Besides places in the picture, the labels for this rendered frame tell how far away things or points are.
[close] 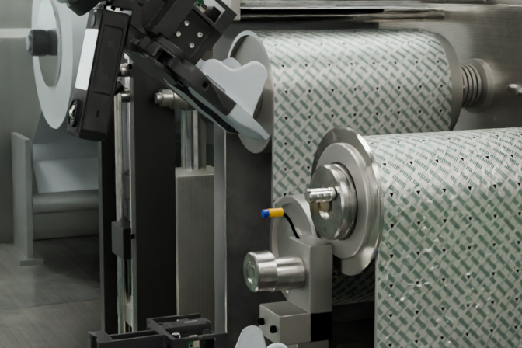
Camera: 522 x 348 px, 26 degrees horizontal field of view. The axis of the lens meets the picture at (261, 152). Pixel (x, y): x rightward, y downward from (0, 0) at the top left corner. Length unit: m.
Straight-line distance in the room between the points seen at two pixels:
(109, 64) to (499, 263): 0.44
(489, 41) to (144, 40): 0.62
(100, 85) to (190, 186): 0.82
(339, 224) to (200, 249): 0.74
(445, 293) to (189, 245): 0.75
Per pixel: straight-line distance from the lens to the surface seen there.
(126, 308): 1.46
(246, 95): 1.01
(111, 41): 0.98
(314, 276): 1.14
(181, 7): 0.98
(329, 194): 1.09
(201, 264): 1.82
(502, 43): 1.45
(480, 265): 1.15
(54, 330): 1.93
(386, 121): 1.34
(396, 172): 1.09
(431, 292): 1.12
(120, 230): 1.40
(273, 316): 1.15
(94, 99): 0.98
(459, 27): 1.53
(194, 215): 1.80
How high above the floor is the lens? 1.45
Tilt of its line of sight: 8 degrees down
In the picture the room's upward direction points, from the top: straight up
